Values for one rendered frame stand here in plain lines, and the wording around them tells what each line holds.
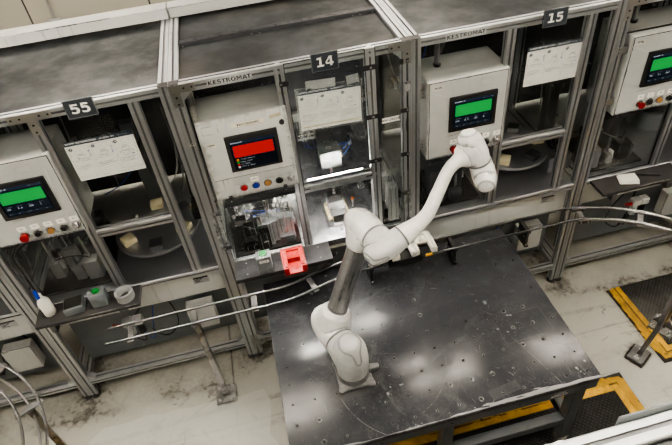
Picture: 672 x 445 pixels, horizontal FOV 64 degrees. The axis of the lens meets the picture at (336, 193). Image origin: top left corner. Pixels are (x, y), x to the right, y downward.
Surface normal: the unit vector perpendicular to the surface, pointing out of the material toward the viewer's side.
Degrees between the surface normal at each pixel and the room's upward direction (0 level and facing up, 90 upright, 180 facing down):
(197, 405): 0
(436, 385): 0
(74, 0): 90
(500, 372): 0
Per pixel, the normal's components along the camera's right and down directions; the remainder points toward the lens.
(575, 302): -0.09, -0.76
